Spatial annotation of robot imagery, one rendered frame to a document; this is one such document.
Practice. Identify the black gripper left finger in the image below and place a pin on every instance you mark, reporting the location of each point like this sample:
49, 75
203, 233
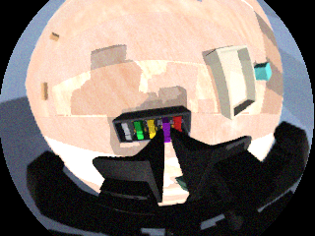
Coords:
146, 165

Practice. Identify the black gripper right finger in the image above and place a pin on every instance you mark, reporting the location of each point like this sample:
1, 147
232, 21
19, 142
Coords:
197, 159

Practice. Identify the yellow fuse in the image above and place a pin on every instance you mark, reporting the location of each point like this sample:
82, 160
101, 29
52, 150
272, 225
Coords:
151, 124

